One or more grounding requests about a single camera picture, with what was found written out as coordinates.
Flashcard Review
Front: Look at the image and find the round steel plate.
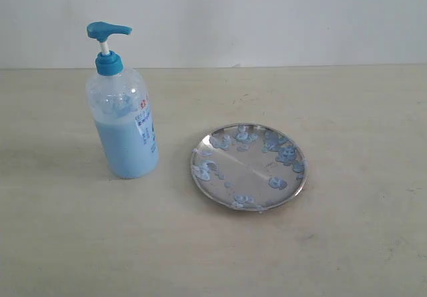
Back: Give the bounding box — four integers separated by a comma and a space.
189, 123, 308, 212

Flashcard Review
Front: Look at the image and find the blue pump soap bottle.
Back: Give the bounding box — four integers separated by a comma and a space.
86, 21, 159, 179

